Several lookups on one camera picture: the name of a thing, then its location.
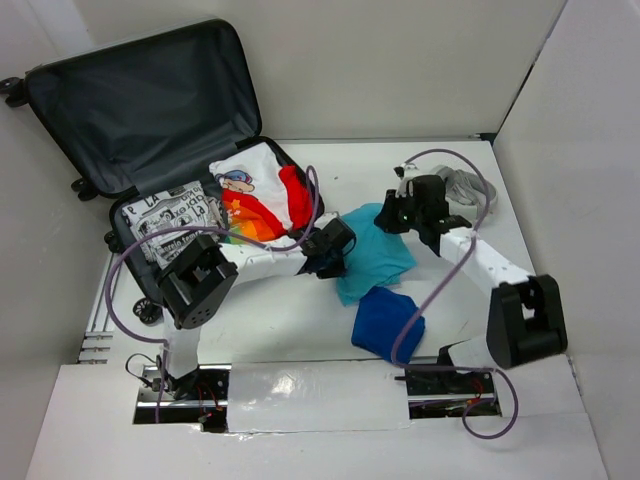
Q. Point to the rainbow cartoon white shirt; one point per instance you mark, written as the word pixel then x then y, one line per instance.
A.
pixel 264 199

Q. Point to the light blue shirt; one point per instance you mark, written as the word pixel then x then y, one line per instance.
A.
pixel 378 259

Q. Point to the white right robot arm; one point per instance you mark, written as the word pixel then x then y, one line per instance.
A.
pixel 525 320

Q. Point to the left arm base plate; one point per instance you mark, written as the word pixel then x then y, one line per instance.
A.
pixel 204 401

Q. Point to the newspaper print cloth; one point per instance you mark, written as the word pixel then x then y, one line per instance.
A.
pixel 186 205

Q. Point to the dark blue towel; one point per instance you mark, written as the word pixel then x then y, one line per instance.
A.
pixel 381 316

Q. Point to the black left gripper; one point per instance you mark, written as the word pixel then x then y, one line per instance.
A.
pixel 336 271

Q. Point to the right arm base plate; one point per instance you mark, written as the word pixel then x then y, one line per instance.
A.
pixel 434 395

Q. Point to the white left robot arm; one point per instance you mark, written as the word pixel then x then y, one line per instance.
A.
pixel 196 283

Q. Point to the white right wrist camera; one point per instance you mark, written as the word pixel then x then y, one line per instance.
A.
pixel 407 171

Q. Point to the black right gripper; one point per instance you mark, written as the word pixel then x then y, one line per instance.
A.
pixel 388 217

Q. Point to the dark grey hardshell suitcase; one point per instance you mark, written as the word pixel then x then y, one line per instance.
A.
pixel 141 116

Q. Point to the white grey headphones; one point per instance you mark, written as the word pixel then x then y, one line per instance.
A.
pixel 465 193

